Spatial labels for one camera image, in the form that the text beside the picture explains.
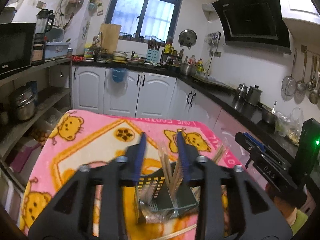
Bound chopsticks long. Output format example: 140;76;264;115
169;157;183;198

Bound hanging wire skimmer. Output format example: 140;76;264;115
281;49;297;96

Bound dark green utensil caddy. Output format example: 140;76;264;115
137;168;199;224

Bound pink cartoon blanket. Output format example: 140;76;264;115
19;110;239;233

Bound blue knife block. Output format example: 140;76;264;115
146;49;161;63

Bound steel bowl with spoon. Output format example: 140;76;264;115
261;101;277;125

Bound wooden cutting board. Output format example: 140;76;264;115
100;23;121;54

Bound hanging steel pot lid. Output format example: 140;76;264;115
178;29;197;49

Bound yellow green sleeve forearm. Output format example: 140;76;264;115
286;208;309;235

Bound black microwave oven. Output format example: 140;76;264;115
0;22;36;75

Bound black range hood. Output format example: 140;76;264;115
212;0;291;55

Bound person right hand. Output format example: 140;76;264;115
265;183;297;220

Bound small steel teapot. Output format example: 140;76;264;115
235;83;247;99

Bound hanging steel ladle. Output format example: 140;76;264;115
296;45;308;92

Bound stacked steel pots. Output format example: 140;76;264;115
9;85;36;121

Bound blue bag on cabinet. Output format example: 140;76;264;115
112;68;128;83

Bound dark framed window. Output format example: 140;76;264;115
105;0;182;41

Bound light blue storage box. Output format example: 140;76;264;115
44;42;69;60

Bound blender with black lid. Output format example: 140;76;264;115
35;9;55;41

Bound plastic bag of vegetables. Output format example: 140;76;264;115
275;107;304;146

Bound steel kettle pot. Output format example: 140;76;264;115
245;85;263;106

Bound white upper cabinet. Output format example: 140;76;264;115
280;0;319;26

